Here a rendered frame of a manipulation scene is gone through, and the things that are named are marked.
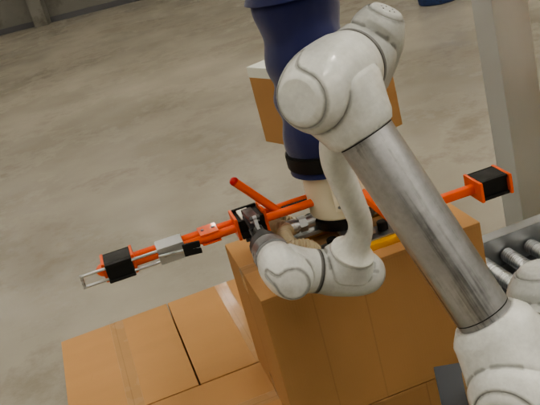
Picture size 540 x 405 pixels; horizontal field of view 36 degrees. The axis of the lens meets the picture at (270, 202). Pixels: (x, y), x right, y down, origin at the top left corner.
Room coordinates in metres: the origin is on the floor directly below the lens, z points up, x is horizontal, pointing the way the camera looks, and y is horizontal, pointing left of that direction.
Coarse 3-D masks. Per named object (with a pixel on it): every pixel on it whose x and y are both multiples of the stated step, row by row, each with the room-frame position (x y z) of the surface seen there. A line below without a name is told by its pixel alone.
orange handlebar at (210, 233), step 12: (456, 192) 1.79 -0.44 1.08; (468, 192) 1.79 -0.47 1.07; (276, 204) 2.01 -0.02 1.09; (300, 204) 1.97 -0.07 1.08; (312, 204) 1.97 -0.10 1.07; (372, 204) 1.85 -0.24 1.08; (276, 216) 1.96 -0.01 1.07; (204, 228) 1.96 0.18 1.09; (216, 228) 1.94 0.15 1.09; (228, 228) 1.94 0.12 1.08; (192, 240) 1.92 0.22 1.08; (204, 240) 1.92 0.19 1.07; (216, 240) 1.93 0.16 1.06; (144, 252) 1.94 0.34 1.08
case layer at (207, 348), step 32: (224, 288) 2.69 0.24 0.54; (128, 320) 2.65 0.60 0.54; (160, 320) 2.59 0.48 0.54; (192, 320) 2.53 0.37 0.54; (224, 320) 2.47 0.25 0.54; (64, 352) 2.54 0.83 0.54; (96, 352) 2.48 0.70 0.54; (128, 352) 2.42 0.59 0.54; (160, 352) 2.37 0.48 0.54; (192, 352) 2.31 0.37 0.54; (224, 352) 2.26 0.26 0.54; (96, 384) 2.28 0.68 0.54; (128, 384) 2.23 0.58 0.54; (160, 384) 2.18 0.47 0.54; (192, 384) 2.13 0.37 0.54; (224, 384) 2.08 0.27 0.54; (256, 384) 2.04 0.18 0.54
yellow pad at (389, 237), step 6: (378, 222) 1.93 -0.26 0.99; (384, 222) 1.92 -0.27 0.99; (378, 228) 1.93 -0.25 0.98; (384, 228) 1.92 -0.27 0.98; (390, 228) 1.93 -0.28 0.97; (378, 234) 1.91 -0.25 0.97; (384, 234) 1.90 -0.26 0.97; (390, 234) 1.90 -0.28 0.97; (330, 240) 1.90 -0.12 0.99; (372, 240) 1.89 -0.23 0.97; (378, 240) 1.89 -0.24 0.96; (384, 240) 1.88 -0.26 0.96; (390, 240) 1.88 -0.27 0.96; (396, 240) 1.89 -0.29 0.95; (324, 246) 1.93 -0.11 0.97; (372, 246) 1.88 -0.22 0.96; (378, 246) 1.88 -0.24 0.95; (384, 246) 1.88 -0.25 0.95
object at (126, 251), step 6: (108, 252) 1.95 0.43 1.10; (114, 252) 1.94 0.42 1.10; (120, 252) 1.93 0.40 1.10; (126, 252) 1.92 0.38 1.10; (132, 252) 1.91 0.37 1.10; (102, 258) 1.93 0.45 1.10; (108, 258) 1.91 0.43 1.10; (114, 258) 1.90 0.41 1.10; (120, 258) 1.89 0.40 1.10; (102, 264) 1.88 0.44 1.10
